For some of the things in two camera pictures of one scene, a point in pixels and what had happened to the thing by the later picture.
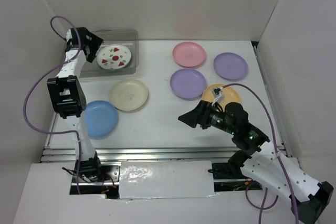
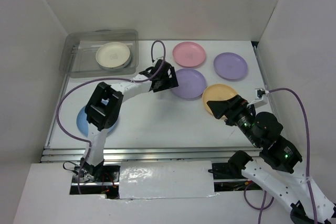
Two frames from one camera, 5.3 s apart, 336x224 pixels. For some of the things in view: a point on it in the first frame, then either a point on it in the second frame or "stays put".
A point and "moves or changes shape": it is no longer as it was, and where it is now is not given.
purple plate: [230, 66] stays put
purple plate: [187, 84] stays put
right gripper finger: [195, 116] → [219, 108]
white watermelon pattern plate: [114, 56] stays put
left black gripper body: [91, 43] → [167, 83]
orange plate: [231, 95] stays put
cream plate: [128, 94] moves or changes shape
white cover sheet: [167, 179] stays put
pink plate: [189, 54] stays put
